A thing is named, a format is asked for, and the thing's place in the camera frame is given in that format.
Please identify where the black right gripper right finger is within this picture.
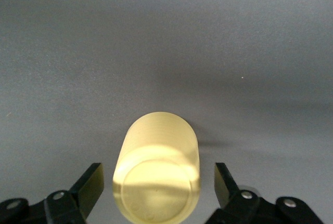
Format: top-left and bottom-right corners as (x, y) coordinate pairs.
(205, 162), (323, 224)

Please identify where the yellow plastic cup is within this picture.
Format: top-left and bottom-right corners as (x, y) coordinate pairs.
(112, 111), (201, 223)

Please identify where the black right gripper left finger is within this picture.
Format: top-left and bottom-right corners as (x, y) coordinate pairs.
(0, 162), (105, 224)

